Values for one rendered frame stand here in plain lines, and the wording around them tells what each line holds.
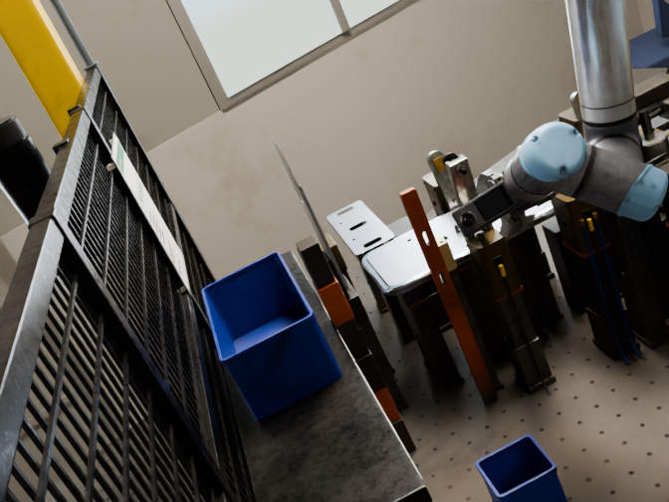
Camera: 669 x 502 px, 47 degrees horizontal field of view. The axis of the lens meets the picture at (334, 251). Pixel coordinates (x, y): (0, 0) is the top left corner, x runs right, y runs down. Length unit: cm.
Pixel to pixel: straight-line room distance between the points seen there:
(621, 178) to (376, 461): 50
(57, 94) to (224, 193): 143
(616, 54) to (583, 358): 74
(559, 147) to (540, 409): 69
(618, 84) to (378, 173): 248
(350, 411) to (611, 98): 59
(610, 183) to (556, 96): 323
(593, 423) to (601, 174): 61
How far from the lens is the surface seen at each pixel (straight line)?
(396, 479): 107
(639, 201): 108
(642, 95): 151
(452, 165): 139
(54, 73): 187
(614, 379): 161
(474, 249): 146
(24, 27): 187
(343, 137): 344
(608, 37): 113
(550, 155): 103
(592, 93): 116
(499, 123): 401
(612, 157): 108
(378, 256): 167
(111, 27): 304
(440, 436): 161
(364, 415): 119
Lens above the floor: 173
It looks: 24 degrees down
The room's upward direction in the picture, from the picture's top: 25 degrees counter-clockwise
